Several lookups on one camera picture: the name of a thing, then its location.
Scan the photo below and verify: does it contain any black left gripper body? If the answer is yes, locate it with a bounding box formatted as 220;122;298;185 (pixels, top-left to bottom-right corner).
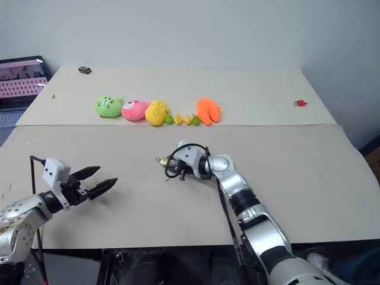
60;175;90;208

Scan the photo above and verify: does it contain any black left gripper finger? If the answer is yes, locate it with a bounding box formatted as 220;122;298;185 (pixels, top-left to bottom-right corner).
87;177;119;201
71;166;102;181

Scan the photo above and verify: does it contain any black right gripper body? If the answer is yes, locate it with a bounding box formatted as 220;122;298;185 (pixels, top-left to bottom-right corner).
169;159;194;181

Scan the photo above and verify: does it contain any yellow plush toy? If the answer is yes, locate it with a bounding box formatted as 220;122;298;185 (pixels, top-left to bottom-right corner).
144;99;171;126

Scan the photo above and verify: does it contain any orange plush toy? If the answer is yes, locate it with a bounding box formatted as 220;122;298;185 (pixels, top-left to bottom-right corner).
195;97;222;126

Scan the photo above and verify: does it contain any pink plush toy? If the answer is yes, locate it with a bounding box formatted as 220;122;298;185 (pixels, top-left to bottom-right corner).
121;99;151;122

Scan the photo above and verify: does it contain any green plush toy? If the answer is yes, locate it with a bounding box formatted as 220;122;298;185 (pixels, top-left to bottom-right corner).
94;94;125;119

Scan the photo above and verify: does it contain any dark rounded shape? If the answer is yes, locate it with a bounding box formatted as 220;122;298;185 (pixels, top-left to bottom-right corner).
126;248;167;285

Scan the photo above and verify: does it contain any open laptop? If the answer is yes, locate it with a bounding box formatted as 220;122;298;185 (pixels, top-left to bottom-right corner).
0;55;50;129

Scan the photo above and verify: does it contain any white shoe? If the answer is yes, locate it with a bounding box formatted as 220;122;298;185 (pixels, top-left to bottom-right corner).
306;252;338;280

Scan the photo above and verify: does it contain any brown cardboard box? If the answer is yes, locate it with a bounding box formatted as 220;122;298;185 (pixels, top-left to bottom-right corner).
363;146;380;179

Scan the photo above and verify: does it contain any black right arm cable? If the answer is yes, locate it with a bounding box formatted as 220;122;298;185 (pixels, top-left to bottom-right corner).
164;144;248;268

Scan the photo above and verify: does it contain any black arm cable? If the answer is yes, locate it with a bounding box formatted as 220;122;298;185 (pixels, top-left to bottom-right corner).
29;154;49;285
164;144;248;268

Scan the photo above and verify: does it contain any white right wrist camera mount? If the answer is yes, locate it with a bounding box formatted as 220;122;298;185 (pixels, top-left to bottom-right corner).
175;140;209;178

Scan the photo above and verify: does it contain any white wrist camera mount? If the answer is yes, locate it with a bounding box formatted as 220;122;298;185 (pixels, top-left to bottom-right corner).
175;140;209;178
42;157;72;211

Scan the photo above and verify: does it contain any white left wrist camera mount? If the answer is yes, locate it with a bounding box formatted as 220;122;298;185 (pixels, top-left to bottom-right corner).
42;157;72;211

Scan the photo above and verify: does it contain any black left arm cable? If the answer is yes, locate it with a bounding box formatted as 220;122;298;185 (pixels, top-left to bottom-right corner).
29;154;49;285

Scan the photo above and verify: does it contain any black metal frame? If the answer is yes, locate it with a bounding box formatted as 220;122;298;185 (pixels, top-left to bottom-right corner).
99;249;127;285

